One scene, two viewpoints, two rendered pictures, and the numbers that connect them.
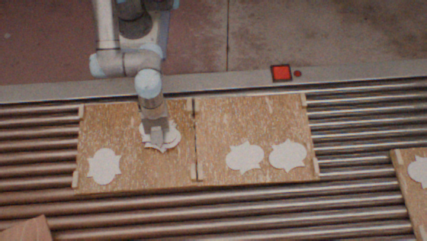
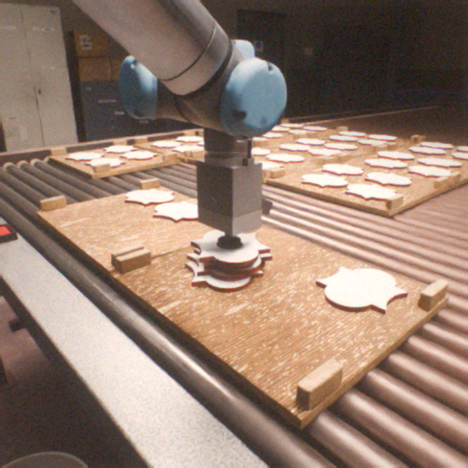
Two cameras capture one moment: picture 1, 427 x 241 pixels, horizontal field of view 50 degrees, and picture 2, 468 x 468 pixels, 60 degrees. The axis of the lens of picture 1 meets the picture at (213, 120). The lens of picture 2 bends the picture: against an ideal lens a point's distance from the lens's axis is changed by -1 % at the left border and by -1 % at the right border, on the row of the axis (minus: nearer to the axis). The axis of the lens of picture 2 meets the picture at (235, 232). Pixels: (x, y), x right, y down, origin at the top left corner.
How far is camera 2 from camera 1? 1.74 m
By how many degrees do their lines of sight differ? 88
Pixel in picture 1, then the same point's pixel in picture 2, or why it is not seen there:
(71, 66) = not seen: outside the picture
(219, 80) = (36, 278)
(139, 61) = not seen: hidden behind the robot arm
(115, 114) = (247, 339)
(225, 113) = (118, 240)
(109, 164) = (349, 281)
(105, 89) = (186, 428)
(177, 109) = (151, 277)
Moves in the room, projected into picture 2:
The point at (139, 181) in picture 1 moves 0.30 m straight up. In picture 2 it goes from (322, 255) to (336, 80)
